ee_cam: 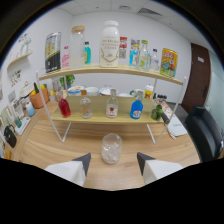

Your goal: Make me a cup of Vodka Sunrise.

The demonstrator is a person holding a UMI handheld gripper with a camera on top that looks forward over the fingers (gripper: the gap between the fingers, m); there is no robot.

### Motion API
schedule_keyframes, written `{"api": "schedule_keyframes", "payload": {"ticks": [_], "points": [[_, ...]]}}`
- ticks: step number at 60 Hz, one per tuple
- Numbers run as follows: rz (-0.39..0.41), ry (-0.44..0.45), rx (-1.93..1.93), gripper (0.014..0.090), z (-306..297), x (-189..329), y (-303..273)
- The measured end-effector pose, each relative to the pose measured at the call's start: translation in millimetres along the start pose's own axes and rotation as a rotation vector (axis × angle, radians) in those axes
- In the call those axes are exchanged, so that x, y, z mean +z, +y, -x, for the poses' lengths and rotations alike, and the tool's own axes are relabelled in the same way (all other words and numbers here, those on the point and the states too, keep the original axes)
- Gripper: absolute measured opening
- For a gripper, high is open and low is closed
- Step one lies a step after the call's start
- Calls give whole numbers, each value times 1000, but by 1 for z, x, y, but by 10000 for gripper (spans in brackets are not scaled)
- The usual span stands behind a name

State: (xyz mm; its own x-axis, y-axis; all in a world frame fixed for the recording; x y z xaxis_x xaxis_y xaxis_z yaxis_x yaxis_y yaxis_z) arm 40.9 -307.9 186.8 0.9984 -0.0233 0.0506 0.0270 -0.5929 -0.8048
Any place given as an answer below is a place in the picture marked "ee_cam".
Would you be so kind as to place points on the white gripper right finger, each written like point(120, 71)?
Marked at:
point(158, 169)

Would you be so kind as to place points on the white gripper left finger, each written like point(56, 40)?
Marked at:
point(71, 170)

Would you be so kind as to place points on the small red liquid bottle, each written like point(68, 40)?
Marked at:
point(64, 108)

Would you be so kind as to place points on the clear glass with ice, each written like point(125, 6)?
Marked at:
point(111, 150)

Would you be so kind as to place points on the white paper booklet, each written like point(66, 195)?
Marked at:
point(176, 126)

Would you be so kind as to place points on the green round bottle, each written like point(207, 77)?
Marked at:
point(156, 113)

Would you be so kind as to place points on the black chair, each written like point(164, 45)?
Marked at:
point(203, 133)

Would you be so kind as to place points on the blue glass bottle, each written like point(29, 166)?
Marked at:
point(136, 110)

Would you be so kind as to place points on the two-tier wooden shelf rack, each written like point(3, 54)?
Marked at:
point(100, 113)

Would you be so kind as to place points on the white kitchen scale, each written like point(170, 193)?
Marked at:
point(22, 126)

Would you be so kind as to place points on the clear bottle red label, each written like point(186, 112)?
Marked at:
point(112, 108)

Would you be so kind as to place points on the white bottle red cap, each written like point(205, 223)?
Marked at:
point(149, 91)

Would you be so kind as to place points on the white bowl blue rim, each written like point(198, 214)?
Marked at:
point(75, 90)

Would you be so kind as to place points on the brown door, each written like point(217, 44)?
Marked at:
point(197, 80)

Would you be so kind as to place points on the clear bottle blue cap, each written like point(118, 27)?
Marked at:
point(154, 61)

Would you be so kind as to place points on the pink liquid bottle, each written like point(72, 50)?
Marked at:
point(65, 60)

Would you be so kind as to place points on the teal liquid bottle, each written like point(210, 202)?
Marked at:
point(87, 55)

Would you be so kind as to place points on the black and yellow can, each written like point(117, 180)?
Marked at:
point(53, 53)

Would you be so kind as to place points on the tall clear bottle cork lid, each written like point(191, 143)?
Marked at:
point(77, 50)

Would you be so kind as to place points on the large white bottle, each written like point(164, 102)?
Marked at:
point(109, 46)

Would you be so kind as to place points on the ceiling air vent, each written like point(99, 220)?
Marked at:
point(150, 11)

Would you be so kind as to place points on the wooden wall shelf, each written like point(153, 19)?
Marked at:
point(20, 59)

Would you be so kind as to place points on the multicolour wall poster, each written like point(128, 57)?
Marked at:
point(135, 41)

